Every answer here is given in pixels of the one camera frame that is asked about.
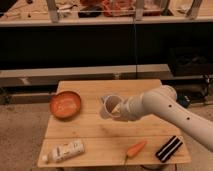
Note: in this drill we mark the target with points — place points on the white ceramic cup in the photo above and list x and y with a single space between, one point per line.
108 105

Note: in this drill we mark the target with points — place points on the grey metal bench rail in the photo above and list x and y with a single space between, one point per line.
51 76

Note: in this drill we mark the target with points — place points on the white plastic bottle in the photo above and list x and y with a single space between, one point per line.
64 152

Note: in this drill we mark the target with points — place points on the cluttered background shelf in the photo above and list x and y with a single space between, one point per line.
18 13

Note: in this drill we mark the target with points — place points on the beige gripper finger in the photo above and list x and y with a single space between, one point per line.
116 110

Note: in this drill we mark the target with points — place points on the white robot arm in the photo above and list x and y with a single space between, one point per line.
161 101

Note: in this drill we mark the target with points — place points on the black white striped block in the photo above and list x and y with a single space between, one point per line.
168 149

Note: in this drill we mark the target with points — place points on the orange bowl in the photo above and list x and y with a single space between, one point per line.
65 104

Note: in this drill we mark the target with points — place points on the orange toy carrot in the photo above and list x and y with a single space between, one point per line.
135 149

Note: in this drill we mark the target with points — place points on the wooden table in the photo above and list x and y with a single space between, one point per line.
106 141

